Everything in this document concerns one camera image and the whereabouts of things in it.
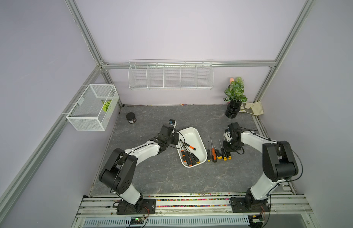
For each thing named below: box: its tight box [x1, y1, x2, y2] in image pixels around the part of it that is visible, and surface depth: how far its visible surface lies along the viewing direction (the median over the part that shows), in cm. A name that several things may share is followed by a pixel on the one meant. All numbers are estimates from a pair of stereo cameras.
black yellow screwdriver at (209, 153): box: [207, 140, 212, 162], surface depth 93 cm
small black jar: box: [125, 112, 137, 124], surface depth 111 cm
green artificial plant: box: [223, 76, 249, 103], surface depth 96 cm
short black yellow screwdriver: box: [213, 146, 223, 160], surface depth 92 cm
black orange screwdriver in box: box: [179, 139, 194, 167], surface depth 88 cm
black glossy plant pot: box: [225, 99, 243, 119], surface depth 110 cm
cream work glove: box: [242, 100, 264, 116], surface depth 121 cm
